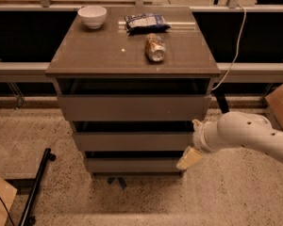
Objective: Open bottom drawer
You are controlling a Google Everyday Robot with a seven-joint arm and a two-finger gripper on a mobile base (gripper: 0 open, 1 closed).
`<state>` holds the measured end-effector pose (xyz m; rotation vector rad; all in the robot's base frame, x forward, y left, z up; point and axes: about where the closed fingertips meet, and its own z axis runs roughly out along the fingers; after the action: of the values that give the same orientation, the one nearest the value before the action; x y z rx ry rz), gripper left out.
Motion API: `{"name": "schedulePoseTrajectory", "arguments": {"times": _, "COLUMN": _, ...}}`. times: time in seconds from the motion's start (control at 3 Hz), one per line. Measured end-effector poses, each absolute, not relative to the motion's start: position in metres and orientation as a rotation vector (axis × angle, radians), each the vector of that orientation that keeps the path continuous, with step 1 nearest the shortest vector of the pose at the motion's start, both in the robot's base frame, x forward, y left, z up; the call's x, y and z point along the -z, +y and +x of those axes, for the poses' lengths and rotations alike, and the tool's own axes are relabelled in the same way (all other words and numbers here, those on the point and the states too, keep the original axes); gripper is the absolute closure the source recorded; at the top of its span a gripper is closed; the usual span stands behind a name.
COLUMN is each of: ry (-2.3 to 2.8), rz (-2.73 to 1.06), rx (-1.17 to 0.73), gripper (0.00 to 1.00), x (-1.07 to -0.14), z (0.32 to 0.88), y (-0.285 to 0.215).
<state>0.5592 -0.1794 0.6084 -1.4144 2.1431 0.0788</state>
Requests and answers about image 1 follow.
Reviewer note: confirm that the grey bottom drawer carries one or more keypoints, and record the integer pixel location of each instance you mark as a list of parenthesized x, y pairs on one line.
[(132, 161)]

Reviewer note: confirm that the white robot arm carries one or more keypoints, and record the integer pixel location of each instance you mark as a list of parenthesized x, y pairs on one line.
[(233, 130)]

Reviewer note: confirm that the grey top drawer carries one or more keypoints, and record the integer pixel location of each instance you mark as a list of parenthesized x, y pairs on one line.
[(134, 99)]

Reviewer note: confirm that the blue white snack bag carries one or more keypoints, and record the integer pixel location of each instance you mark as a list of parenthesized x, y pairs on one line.
[(145, 22)]

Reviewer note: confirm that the cardboard box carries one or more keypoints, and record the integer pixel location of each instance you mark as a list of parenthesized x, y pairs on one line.
[(7, 197), (281, 105)]

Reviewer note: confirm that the grey metal rail frame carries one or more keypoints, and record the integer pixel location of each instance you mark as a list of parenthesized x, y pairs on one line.
[(22, 71)]

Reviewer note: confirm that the cardboard box right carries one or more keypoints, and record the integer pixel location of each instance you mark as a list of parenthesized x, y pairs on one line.
[(281, 105)]

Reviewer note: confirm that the white ceramic bowl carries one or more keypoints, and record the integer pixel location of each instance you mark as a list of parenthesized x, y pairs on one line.
[(92, 16)]

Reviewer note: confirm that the grey drawer cabinet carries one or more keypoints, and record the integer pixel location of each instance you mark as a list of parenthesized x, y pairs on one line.
[(110, 52)]

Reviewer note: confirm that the grey middle drawer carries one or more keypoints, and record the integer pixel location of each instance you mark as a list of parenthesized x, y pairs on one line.
[(108, 136)]

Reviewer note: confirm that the black metal stand leg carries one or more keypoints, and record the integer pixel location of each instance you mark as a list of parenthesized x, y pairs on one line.
[(31, 186)]

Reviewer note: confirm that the grey drawer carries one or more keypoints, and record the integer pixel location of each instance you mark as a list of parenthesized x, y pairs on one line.
[(134, 99), (108, 136), (132, 161)]

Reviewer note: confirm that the cardboard box left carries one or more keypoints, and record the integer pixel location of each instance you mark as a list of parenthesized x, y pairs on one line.
[(7, 197)]

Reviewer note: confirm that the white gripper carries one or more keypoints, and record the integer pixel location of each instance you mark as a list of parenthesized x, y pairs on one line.
[(199, 138)]

